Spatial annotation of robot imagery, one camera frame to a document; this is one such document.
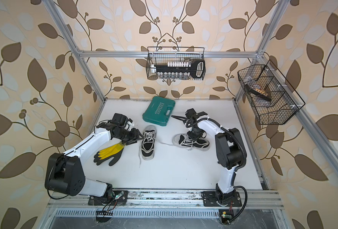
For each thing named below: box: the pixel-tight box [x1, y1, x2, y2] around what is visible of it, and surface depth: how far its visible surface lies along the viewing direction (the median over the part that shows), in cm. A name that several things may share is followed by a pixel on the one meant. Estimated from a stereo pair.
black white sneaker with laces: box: [141, 124, 157, 160], surface depth 90 cm
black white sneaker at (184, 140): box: [172, 133, 211, 152], surface depth 91 cm
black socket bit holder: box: [154, 59, 206, 80], surface depth 86 cm
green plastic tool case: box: [142, 95, 176, 127], surface depth 110 cm
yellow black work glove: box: [93, 142, 125, 167], surface depth 91 cm
